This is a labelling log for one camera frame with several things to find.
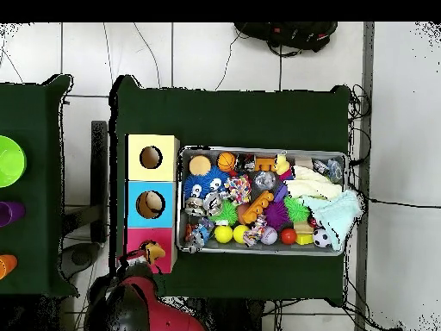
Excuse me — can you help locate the brown plush bear toy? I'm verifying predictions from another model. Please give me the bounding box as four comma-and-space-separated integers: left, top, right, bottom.
139, 240, 166, 265

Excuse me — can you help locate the cream waffle cloth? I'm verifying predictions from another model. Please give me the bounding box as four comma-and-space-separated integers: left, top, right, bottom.
283, 165, 344, 201

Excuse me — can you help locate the mint green waffle cloth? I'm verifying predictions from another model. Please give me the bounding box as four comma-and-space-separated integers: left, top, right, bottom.
299, 189, 362, 251

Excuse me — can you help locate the wooden box with three holes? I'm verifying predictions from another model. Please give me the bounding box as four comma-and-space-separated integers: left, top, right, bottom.
122, 134, 181, 275

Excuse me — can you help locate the shallow clear mesh bin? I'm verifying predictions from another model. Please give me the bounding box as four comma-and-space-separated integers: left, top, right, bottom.
177, 146, 347, 257

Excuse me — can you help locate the green spiky ball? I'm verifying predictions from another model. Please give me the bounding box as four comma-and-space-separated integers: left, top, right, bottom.
208, 199, 239, 227

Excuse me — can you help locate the blue fuzzy monster toy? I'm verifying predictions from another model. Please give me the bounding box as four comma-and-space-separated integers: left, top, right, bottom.
183, 165, 231, 201

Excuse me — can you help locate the dark green table cloth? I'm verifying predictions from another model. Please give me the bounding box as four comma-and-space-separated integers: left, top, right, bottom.
109, 74, 352, 304
0, 74, 80, 299

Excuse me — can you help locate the tan round foam disc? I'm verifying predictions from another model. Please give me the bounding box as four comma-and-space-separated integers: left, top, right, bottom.
188, 154, 213, 176

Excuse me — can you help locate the orange cup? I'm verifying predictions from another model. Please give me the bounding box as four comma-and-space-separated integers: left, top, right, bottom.
0, 253, 18, 280

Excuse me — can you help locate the purple cup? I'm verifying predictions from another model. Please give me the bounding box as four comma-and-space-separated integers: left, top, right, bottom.
0, 201, 27, 228

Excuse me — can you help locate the orange plastic building block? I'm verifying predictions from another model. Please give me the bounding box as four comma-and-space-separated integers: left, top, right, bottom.
239, 190, 276, 225

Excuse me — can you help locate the orange toy basketball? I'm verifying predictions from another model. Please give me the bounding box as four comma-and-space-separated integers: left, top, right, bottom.
217, 152, 237, 172

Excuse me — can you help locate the purple spiky ball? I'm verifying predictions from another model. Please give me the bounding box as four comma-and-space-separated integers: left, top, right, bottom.
263, 199, 290, 231

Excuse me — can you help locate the lime green bowl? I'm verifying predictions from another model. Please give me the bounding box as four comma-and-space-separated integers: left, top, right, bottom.
0, 134, 28, 189

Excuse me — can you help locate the small soccer ball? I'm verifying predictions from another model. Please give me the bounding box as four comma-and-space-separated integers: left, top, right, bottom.
312, 228, 332, 248

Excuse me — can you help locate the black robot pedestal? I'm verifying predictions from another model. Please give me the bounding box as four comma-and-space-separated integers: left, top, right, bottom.
202, 297, 264, 331

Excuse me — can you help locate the black cable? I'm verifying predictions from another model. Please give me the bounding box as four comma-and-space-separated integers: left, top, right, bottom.
347, 182, 441, 209

